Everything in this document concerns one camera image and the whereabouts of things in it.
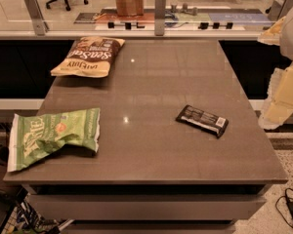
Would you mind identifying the middle metal glass post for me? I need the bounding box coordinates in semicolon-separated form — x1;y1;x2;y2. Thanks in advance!
154;0;166;36

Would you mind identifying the wire basket with items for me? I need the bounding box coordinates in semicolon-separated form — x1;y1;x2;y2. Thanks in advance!
0;194;74;234

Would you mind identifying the black rxbar chocolate bar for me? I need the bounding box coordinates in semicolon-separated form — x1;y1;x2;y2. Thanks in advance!
176;105;229;138

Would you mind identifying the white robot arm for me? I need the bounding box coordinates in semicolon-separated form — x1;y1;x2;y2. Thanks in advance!
258;7;293;130

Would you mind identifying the green chip bag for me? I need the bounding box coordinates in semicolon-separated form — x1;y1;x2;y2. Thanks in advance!
7;108;101;173

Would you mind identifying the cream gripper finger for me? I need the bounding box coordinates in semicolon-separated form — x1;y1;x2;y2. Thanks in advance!
258;63;293;130
257;17;285;46

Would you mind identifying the table drawer front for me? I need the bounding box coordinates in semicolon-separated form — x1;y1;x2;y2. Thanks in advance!
29;195;266;220

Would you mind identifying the metal glass post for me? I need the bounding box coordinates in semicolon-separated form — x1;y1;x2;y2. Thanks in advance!
23;0;49;36
277;0;293;19
154;0;166;36

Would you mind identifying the right metal glass post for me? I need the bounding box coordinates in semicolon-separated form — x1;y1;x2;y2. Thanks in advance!
277;0;293;19

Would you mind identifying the left metal glass post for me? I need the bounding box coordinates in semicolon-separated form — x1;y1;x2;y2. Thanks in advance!
23;0;49;36

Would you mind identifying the brown sea salt chip bag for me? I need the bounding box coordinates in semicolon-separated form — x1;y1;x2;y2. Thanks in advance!
51;36;125;78

